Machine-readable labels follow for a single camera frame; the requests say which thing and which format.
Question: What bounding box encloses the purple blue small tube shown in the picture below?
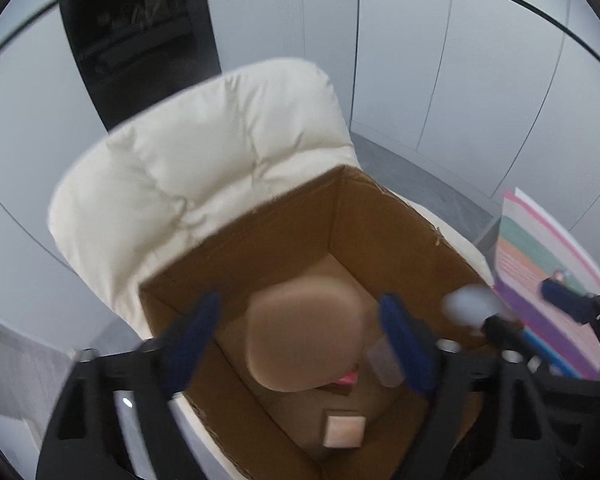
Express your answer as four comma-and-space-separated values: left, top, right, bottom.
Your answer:
552, 270, 572, 286

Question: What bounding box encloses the tan makeup sponge puff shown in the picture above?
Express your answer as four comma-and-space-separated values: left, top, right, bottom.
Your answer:
245, 275, 365, 393

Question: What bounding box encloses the cardboard box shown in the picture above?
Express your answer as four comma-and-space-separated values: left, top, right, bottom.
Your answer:
140, 167, 483, 479

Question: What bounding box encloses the beige small carton box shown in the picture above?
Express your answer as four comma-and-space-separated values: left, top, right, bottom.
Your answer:
323, 412, 366, 450

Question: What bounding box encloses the red gold tin can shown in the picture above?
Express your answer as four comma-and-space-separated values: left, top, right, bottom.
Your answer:
321, 368, 358, 396

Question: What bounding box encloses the cream padded chair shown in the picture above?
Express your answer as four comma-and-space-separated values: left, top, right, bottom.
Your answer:
47, 58, 490, 479

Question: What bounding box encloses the striped colourful towel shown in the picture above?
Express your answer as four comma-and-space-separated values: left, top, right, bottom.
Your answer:
492, 190, 600, 380

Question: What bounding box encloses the white small table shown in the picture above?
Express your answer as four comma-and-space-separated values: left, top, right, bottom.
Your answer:
501, 188, 600, 294

